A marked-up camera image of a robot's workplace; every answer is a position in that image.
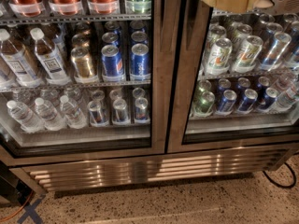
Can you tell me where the steel fridge door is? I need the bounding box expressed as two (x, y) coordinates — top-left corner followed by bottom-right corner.
(167, 0), (299, 153)
(0, 0), (177, 168)

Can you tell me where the steel fridge base grille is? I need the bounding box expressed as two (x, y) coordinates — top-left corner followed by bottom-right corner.
(11, 142), (299, 194)

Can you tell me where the silver blue can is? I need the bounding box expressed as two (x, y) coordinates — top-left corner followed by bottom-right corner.
(259, 32), (292, 71)

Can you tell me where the white 7Up can right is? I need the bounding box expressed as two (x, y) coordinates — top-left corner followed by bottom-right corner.
(232, 35), (263, 73)

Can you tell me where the white 7up can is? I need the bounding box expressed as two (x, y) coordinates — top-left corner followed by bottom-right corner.
(205, 37), (233, 76)
(232, 35), (263, 73)

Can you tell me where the white 7Up can left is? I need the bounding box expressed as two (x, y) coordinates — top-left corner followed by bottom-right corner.
(205, 37), (233, 76)

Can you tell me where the blue can bottom right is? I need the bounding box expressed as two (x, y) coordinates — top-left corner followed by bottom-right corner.
(236, 89), (258, 114)

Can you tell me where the green can bottom shelf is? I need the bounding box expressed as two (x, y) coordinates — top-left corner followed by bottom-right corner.
(193, 91), (215, 117)

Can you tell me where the blue can bottom left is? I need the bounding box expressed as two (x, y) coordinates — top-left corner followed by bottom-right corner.
(216, 90), (237, 115)

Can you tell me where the front blue Pepsi can right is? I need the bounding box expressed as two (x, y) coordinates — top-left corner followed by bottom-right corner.
(130, 43), (151, 80)

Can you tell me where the blue pepsi can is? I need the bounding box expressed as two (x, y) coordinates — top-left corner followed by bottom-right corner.
(101, 45), (125, 82)
(130, 43), (151, 80)

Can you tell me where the small silver can right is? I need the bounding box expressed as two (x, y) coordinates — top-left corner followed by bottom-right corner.
(134, 97), (150, 123)

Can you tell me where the small silver can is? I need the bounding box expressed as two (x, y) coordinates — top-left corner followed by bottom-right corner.
(88, 100), (108, 127)
(134, 97), (150, 123)
(113, 98), (130, 124)

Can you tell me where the front blue Pepsi can left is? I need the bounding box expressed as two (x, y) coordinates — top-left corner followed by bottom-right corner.
(101, 45), (125, 82)

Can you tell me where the small silver can middle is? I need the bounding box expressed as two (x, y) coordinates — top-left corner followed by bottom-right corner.
(113, 98), (130, 124)

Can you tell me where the front gold can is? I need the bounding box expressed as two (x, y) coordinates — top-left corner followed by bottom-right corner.
(71, 47), (99, 84)

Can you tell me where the small silver can left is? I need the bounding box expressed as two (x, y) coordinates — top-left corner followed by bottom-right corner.
(88, 100), (108, 127)

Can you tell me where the tea bottle white cap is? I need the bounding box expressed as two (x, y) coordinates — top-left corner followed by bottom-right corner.
(30, 28), (69, 81)

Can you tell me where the water bottle right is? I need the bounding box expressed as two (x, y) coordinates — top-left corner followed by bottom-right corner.
(60, 95), (87, 129)

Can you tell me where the water bottle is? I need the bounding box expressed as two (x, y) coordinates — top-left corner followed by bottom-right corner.
(7, 100), (44, 133)
(60, 95), (87, 129)
(35, 98), (66, 131)

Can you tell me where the water bottle middle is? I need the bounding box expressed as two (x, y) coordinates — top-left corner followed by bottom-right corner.
(35, 98), (66, 131)

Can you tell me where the tea bottle far left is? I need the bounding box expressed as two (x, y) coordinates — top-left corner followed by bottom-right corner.
(0, 29), (42, 88)

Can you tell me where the water bottle left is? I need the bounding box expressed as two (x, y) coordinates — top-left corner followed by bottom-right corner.
(7, 100), (44, 133)

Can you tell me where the blue tape cross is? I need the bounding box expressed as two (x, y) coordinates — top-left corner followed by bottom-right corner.
(17, 194), (46, 224)

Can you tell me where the black power cable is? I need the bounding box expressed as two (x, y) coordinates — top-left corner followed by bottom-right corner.
(262, 161), (298, 190)

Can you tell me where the orange cable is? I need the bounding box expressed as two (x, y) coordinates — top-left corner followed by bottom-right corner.
(0, 189), (35, 222)

